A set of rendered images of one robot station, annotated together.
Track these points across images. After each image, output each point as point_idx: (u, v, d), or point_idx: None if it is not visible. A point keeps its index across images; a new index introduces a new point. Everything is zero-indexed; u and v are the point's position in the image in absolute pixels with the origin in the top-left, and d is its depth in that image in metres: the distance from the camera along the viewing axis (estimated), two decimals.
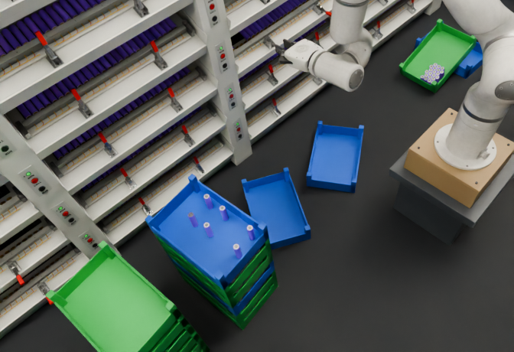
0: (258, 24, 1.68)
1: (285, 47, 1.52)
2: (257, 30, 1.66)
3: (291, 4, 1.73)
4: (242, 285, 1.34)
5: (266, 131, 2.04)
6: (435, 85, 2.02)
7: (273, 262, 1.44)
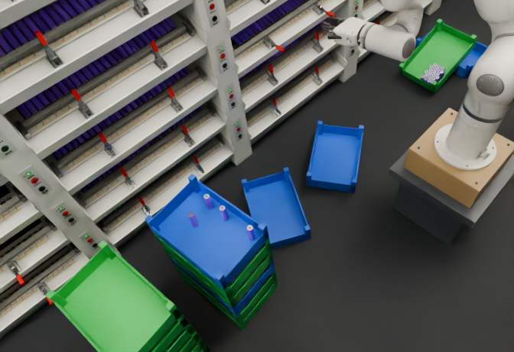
0: (258, 24, 1.68)
1: (324, 23, 1.51)
2: (257, 30, 1.66)
3: (291, 4, 1.73)
4: (242, 285, 1.34)
5: (266, 131, 2.04)
6: (435, 85, 2.02)
7: (273, 262, 1.44)
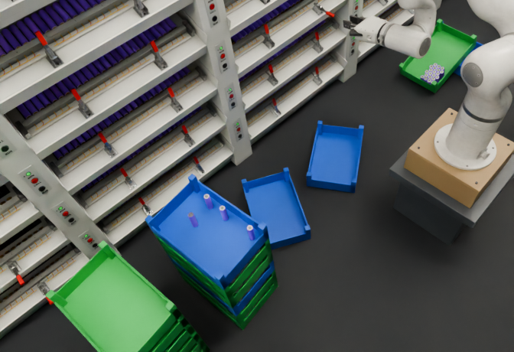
0: (255, 21, 1.68)
1: (346, 21, 1.64)
2: (254, 27, 1.66)
3: (287, 2, 1.73)
4: (242, 285, 1.34)
5: (266, 131, 2.04)
6: (435, 85, 2.02)
7: (273, 262, 1.44)
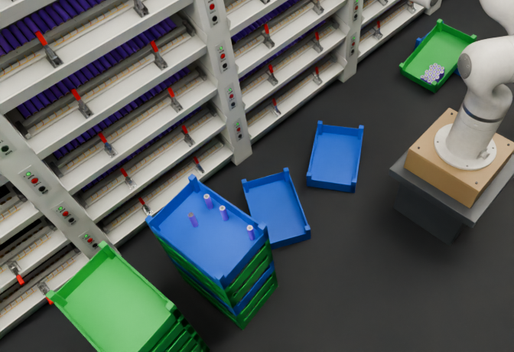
0: (255, 21, 1.68)
1: None
2: (254, 27, 1.66)
3: (288, 1, 1.73)
4: (242, 285, 1.34)
5: (266, 131, 2.04)
6: (435, 85, 2.02)
7: (273, 262, 1.44)
